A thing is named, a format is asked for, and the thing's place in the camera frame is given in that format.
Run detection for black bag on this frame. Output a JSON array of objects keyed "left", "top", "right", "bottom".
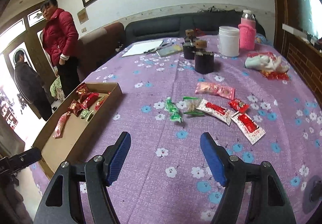
[{"left": 197, "top": 6, "right": 235, "bottom": 13}]

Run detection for small green white snack packet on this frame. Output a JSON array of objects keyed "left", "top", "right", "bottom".
[{"left": 80, "top": 110, "right": 95, "bottom": 121}]

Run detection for clear green snack packet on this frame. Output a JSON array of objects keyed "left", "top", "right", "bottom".
[{"left": 182, "top": 97, "right": 205, "bottom": 117}]

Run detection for dark sofa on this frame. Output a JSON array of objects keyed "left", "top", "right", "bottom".
[{"left": 125, "top": 11, "right": 266, "bottom": 46}]

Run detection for red brown snack packet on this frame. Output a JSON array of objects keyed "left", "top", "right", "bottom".
[{"left": 75, "top": 83, "right": 94, "bottom": 96}]

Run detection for purple floral tablecloth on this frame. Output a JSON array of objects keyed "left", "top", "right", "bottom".
[{"left": 30, "top": 34, "right": 322, "bottom": 224}]

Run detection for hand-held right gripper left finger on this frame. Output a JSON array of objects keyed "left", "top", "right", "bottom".
[{"left": 33, "top": 132, "right": 132, "bottom": 224}]

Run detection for pink white snack packet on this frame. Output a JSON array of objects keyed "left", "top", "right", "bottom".
[{"left": 53, "top": 112, "right": 71, "bottom": 139}]

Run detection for shallow cardboard box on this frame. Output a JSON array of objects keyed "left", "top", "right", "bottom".
[{"left": 33, "top": 83, "right": 123, "bottom": 181}]

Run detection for white plastic jar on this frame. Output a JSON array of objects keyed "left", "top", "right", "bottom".
[{"left": 218, "top": 26, "right": 240, "bottom": 57}]

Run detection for long dark red snack packet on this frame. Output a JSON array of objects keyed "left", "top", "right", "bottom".
[{"left": 94, "top": 92, "right": 111, "bottom": 111}]

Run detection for white cloth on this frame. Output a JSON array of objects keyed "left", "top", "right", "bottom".
[{"left": 245, "top": 53, "right": 290, "bottom": 74}]

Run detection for bottle with pink knitted sleeve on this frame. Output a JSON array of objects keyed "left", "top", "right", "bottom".
[{"left": 238, "top": 10, "right": 257, "bottom": 50}]

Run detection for white paper sheet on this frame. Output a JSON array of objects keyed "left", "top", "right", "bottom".
[{"left": 122, "top": 40, "right": 164, "bottom": 57}]

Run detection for window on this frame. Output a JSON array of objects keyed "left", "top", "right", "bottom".
[{"left": 289, "top": 0, "right": 322, "bottom": 38}]

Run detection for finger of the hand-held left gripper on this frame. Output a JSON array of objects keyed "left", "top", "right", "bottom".
[{"left": 7, "top": 147, "right": 42, "bottom": 172}]

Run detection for small wall plaque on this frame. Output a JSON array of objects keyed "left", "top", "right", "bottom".
[{"left": 77, "top": 8, "right": 89, "bottom": 23}]

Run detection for notebook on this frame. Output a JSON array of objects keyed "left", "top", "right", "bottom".
[{"left": 155, "top": 44, "right": 184, "bottom": 58}]

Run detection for red plastic wrapper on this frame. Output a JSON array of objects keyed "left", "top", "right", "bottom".
[{"left": 248, "top": 52, "right": 290, "bottom": 81}]

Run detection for shiny red snack packet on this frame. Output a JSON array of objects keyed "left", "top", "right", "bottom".
[{"left": 79, "top": 92, "right": 100, "bottom": 110}]

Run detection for wooden glass door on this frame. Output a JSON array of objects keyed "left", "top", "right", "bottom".
[{"left": 0, "top": 8, "right": 58, "bottom": 119}]

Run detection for green floral bag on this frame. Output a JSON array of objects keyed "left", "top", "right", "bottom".
[{"left": 50, "top": 77, "right": 63, "bottom": 100}]

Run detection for brown armchair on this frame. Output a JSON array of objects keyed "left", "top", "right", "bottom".
[{"left": 77, "top": 22, "right": 125, "bottom": 84}]

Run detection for flat white box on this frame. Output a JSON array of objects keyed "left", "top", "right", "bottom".
[{"left": 282, "top": 23, "right": 306, "bottom": 36}]

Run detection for white red snack packet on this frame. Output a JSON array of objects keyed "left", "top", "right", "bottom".
[
  {"left": 230, "top": 111, "right": 266, "bottom": 145},
  {"left": 196, "top": 99, "right": 234, "bottom": 126}
]

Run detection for wooden cabinet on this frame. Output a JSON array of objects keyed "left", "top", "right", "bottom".
[{"left": 273, "top": 23, "right": 322, "bottom": 99}]

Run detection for small red snack packet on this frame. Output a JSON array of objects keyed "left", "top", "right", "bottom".
[{"left": 228, "top": 99, "right": 250, "bottom": 113}]

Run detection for black bottle with cork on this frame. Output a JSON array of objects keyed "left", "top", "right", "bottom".
[
  {"left": 194, "top": 40, "right": 215, "bottom": 74},
  {"left": 182, "top": 29, "right": 200, "bottom": 60}
]

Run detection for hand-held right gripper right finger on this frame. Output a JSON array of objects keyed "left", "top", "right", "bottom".
[{"left": 200, "top": 132, "right": 297, "bottom": 224}]

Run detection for bright green snack packet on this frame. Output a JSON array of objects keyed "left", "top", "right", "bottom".
[{"left": 165, "top": 97, "right": 183, "bottom": 123}]

